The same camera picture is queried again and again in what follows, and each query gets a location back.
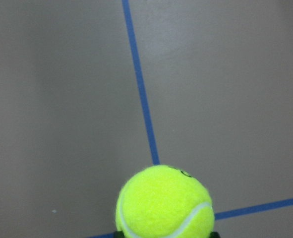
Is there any yellow tennis ball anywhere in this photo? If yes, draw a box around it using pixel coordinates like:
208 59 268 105
115 165 215 238

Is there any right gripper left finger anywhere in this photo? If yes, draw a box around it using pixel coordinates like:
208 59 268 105
113 231 125 238

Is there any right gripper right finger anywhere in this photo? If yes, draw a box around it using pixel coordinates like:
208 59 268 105
209 232 221 238

